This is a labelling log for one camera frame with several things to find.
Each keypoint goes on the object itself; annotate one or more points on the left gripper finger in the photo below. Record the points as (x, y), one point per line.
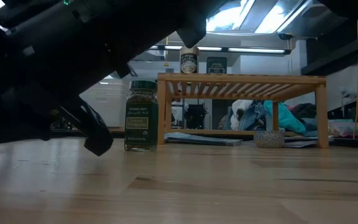
(191, 25)
(95, 133)

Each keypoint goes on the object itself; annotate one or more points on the tan lid spice jar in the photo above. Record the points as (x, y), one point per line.
(189, 62)

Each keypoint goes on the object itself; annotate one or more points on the green oregano spice jar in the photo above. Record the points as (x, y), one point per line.
(141, 121)

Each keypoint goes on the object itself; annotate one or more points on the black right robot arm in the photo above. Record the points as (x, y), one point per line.
(353, 7)

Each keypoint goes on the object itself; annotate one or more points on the wooden slatted shelf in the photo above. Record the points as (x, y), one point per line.
(241, 78)

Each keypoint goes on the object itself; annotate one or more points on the white plastic storage bin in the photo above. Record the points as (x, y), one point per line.
(110, 105)

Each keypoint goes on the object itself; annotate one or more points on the long ceiling light bar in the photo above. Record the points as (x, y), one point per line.
(253, 50)

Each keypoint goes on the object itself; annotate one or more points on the black office chair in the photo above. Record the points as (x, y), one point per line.
(196, 117)

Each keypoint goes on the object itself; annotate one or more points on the blue-grey magazine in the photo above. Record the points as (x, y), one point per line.
(197, 139)

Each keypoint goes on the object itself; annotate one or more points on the pile of clothes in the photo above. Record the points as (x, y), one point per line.
(250, 116)

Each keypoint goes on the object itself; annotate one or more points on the teal cloth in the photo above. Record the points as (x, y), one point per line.
(286, 119)

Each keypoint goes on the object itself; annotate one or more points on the speckled ceramic bowl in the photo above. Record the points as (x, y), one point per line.
(269, 140)

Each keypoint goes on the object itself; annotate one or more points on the black overhead rack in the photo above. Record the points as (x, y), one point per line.
(337, 53)

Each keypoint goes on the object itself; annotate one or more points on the loose paper sheets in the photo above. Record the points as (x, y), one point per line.
(300, 143)

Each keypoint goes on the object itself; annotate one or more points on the pink plastic bag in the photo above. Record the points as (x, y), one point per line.
(346, 132)

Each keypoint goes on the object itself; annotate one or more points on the dark green wall sign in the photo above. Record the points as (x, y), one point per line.
(216, 64)

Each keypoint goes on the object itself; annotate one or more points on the black aluminium rig frame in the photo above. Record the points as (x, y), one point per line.
(356, 143)

